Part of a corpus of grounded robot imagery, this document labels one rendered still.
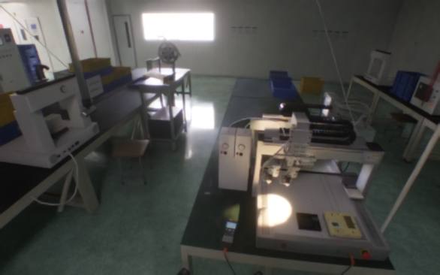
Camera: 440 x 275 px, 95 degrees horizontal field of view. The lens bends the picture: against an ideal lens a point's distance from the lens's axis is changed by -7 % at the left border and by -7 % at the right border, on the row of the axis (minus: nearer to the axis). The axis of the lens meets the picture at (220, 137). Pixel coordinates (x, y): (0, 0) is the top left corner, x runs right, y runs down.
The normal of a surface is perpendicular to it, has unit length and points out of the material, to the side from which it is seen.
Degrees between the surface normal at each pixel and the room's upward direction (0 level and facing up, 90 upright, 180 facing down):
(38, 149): 90
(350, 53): 90
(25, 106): 90
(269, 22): 90
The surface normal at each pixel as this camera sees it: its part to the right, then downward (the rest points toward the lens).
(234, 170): -0.14, 0.47
